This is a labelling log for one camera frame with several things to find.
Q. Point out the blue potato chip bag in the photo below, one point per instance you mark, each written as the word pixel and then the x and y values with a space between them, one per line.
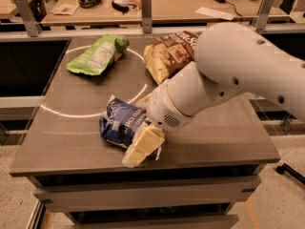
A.
pixel 119 123

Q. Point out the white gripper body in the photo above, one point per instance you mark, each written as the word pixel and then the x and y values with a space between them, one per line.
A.
pixel 161 107

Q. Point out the metal bracket left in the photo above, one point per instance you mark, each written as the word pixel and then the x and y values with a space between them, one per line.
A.
pixel 32 27

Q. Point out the black sunglasses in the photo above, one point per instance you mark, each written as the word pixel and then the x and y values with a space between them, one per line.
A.
pixel 123 7

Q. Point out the white paper sheet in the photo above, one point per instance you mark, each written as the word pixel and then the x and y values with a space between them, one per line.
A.
pixel 216 13

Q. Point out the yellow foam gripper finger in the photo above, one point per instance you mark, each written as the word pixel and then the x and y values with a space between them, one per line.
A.
pixel 146 140
pixel 144 102

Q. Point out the metal bracket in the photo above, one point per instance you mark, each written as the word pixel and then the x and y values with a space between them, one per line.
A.
pixel 147 24
pixel 32 27
pixel 261 19

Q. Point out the metal bracket right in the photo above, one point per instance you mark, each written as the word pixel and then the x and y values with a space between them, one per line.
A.
pixel 261 19

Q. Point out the brown sea salt chip bag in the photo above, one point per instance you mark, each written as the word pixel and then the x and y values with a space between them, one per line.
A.
pixel 170 53

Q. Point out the metal bracket middle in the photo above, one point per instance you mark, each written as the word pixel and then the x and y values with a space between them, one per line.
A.
pixel 147 24

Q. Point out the paper card on desk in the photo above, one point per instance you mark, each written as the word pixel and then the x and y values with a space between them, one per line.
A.
pixel 65 9

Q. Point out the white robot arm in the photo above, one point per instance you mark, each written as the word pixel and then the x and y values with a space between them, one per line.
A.
pixel 229 59

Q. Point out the green rice chip bag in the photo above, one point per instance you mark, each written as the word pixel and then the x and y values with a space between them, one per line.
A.
pixel 100 55

